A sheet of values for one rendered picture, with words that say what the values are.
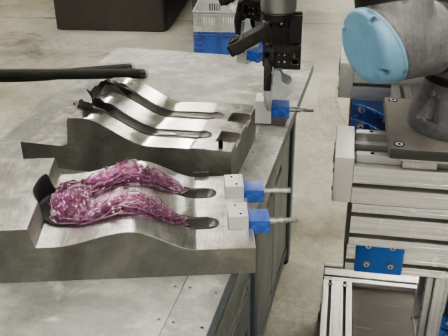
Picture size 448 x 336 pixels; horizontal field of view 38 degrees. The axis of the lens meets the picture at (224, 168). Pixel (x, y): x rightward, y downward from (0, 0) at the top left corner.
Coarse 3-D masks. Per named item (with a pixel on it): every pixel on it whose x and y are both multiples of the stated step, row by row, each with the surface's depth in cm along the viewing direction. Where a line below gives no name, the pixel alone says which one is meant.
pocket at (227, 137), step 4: (224, 132) 145; (228, 132) 145; (232, 132) 144; (220, 136) 144; (224, 136) 145; (228, 136) 145; (232, 136) 145; (236, 136) 145; (240, 136) 144; (216, 140) 141; (224, 140) 146; (228, 140) 146; (232, 140) 145; (236, 140) 145; (240, 140) 144; (236, 144) 142
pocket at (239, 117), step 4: (232, 116) 154; (236, 116) 154; (240, 116) 154; (244, 116) 154; (248, 116) 153; (228, 120) 151; (232, 120) 155; (236, 120) 155; (240, 120) 155; (244, 120) 154; (248, 120) 154; (248, 124) 152
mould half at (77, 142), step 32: (160, 96) 162; (64, 128) 154; (96, 128) 141; (128, 128) 144; (160, 128) 148; (192, 128) 147; (224, 128) 146; (64, 160) 148; (96, 160) 145; (160, 160) 141; (192, 160) 139; (224, 160) 137
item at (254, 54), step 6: (252, 48) 180; (258, 48) 180; (240, 54) 180; (246, 54) 179; (252, 54) 178; (258, 54) 176; (240, 60) 181; (246, 60) 180; (252, 60) 178; (258, 60) 177
